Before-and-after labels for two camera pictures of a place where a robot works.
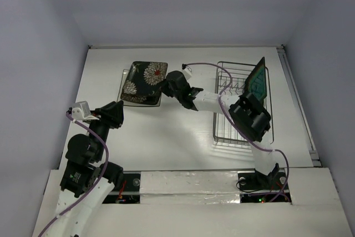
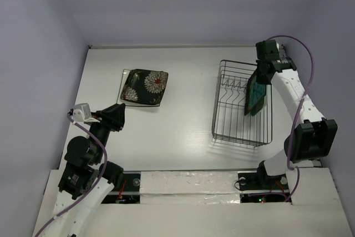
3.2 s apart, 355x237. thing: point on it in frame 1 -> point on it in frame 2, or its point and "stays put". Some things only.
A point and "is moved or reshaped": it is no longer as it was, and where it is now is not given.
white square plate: (125, 102) stays put
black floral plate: (143, 85) is moved or reshaped
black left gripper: (112, 113) stays put
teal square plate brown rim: (255, 83) stays put
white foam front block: (189, 187) stays put
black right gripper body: (168, 86) -> (262, 75)
